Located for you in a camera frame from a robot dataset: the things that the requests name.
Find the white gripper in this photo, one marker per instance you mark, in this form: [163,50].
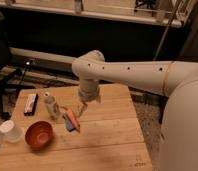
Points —
[88,91]

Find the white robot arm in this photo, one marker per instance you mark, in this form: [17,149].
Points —
[176,80]

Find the orange marker pen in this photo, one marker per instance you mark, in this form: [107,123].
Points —
[73,119]

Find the blue block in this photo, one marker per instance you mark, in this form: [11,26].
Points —
[69,126]

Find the small clear bottle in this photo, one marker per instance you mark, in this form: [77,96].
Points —
[51,105]

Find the red bowl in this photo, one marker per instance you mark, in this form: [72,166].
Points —
[39,134]

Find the white upturned cup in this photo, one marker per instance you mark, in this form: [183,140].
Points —
[11,131]

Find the black chair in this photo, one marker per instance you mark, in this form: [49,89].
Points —
[5,59]

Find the metal pole stand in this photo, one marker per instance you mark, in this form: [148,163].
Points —
[163,5]

